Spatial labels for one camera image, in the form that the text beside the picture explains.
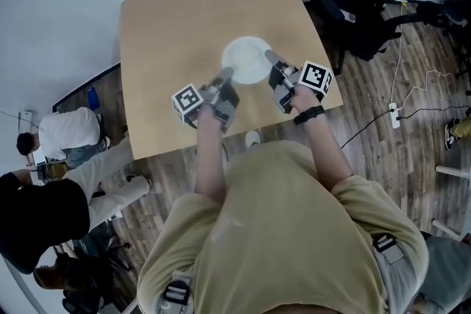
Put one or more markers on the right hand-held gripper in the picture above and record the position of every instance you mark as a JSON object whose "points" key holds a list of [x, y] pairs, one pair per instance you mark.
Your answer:
{"points": [[314, 77]]}

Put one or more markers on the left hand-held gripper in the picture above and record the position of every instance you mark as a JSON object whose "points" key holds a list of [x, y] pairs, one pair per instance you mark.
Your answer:
{"points": [[224, 99]]}

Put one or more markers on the white plate of food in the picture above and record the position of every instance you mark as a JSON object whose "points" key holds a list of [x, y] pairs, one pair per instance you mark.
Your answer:
{"points": [[244, 56]]}

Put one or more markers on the person's right forearm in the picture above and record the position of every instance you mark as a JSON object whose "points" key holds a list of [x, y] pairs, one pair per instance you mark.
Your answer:
{"points": [[325, 150]]}

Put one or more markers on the person's left forearm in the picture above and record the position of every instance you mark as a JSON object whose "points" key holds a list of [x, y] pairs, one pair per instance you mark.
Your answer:
{"points": [[209, 158]]}

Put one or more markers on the person's right hand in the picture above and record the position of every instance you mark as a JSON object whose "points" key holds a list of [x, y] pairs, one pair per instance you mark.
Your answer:
{"points": [[303, 99]]}

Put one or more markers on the wooden table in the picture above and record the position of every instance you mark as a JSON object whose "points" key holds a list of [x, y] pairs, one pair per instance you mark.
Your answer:
{"points": [[173, 48]]}

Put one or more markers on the black wristband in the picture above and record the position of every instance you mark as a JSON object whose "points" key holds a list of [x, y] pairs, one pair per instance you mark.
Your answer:
{"points": [[309, 114]]}

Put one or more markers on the person's white shoe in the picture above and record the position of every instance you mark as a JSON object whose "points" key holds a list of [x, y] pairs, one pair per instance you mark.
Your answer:
{"points": [[252, 139]]}

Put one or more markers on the black office chair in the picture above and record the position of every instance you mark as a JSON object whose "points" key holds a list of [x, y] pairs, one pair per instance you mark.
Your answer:
{"points": [[92, 268], [447, 9], [353, 22]]}

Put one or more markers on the white power strip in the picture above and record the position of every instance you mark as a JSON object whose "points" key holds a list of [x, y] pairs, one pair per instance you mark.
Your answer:
{"points": [[394, 115]]}

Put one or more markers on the blue container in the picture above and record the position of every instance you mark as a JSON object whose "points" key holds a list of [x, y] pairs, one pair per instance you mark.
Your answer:
{"points": [[93, 98]]}

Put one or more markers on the beige t-shirt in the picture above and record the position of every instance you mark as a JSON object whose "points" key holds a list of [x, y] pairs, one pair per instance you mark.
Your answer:
{"points": [[279, 231]]}

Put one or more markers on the white table leg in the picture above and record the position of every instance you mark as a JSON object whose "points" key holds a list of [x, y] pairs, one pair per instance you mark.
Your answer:
{"points": [[446, 228], [454, 172]]}

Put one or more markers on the brown bag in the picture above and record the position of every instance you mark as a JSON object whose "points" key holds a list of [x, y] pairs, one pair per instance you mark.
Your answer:
{"points": [[51, 275]]}

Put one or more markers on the grey garment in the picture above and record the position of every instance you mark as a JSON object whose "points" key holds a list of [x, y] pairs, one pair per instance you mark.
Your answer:
{"points": [[449, 275]]}

